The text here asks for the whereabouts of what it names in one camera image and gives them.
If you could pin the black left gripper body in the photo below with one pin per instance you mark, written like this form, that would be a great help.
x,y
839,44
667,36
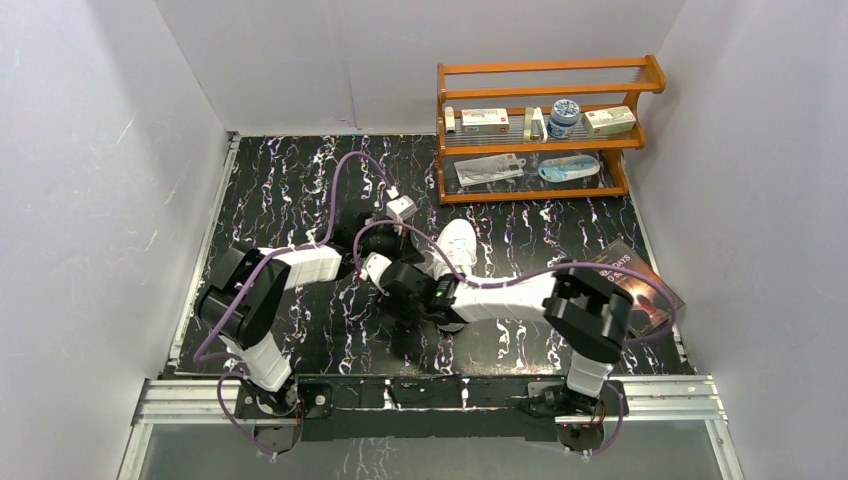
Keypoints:
x,y
382,241

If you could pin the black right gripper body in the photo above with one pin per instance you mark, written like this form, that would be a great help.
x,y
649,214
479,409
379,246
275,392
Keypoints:
x,y
405,312

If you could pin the white sneaker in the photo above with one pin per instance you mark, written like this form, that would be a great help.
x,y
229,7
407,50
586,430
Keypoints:
x,y
458,242

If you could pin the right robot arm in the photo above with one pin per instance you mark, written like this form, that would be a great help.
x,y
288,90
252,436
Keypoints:
x,y
590,312

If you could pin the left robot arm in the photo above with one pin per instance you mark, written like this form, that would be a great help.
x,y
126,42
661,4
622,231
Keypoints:
x,y
241,299

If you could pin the white flat packet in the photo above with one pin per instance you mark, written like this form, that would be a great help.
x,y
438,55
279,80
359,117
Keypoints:
x,y
489,169

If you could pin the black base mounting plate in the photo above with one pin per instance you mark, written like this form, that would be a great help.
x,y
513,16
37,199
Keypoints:
x,y
537,408

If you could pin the white box on left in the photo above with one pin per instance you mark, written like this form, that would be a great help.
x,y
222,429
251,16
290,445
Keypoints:
x,y
484,121

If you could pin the white box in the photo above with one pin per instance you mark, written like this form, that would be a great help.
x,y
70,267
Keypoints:
x,y
608,121
484,121

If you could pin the orange wooden shelf rack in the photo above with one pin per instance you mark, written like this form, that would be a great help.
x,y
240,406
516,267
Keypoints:
x,y
592,83

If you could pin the blue oval package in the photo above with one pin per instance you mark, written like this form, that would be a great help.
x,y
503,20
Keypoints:
x,y
569,168

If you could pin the beige clip item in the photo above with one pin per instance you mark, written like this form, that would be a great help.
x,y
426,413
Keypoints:
x,y
534,127

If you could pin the blue white round jar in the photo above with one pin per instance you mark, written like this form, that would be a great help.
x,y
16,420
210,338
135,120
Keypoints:
x,y
564,116

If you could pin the dark book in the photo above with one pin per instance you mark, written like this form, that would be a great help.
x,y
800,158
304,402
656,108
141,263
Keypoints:
x,y
650,310

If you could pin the white box on right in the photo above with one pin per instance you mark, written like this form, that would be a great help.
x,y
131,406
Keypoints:
x,y
608,121

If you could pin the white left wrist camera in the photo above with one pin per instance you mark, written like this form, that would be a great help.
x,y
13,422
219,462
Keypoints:
x,y
401,209

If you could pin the aluminium rail frame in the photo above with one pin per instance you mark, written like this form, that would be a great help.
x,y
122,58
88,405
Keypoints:
x,y
650,398

